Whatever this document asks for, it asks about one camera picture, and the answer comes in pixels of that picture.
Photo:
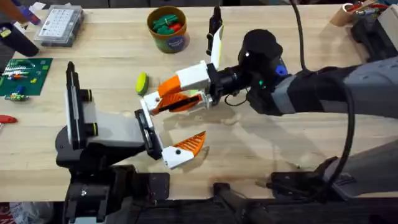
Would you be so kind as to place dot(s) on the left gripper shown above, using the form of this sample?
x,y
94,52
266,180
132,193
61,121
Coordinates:
x,y
118,130

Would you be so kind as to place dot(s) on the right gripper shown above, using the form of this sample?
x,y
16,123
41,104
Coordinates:
x,y
261,53

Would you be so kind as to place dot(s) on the orange ribbed wedge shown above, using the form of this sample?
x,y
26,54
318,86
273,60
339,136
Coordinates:
x,y
175,99

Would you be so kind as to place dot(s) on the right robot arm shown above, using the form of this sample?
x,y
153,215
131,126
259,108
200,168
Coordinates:
x,y
373,87

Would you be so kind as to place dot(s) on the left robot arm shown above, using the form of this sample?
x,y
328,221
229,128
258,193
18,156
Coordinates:
x,y
90,199

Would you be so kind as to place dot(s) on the right wrist upright plate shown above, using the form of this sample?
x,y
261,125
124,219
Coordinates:
x,y
217,46

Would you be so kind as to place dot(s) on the wrist upright plate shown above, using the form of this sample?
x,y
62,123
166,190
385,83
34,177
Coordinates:
x,y
217,46
73,105

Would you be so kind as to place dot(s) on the yellow-green disc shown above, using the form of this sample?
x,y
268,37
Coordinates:
x,y
142,83

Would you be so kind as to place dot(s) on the tub with toys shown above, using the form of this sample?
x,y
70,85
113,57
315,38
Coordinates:
x,y
168,31

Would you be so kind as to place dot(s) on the left wrist upright plate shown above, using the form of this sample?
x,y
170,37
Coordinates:
x,y
73,105

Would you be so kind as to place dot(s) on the clear plastic parts box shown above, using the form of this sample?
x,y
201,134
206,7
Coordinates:
x,y
59,25

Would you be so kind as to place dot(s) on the green board with blocks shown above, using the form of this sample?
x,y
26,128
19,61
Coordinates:
x,y
25,76

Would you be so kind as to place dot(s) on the white plastic bag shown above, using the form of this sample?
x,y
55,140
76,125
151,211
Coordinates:
x,y
28,213

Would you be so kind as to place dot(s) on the brown tape roll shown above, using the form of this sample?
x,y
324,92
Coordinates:
x,y
342,15

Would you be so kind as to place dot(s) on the black cylindrical object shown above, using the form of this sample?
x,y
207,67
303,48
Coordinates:
x,y
18,42

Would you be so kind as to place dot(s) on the white paper sheet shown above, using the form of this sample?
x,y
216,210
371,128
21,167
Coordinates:
x,y
38,6

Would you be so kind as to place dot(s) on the black box of tools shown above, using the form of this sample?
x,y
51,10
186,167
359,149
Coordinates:
x,y
379,31

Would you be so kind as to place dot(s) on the black rail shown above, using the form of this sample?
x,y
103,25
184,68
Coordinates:
x,y
192,214

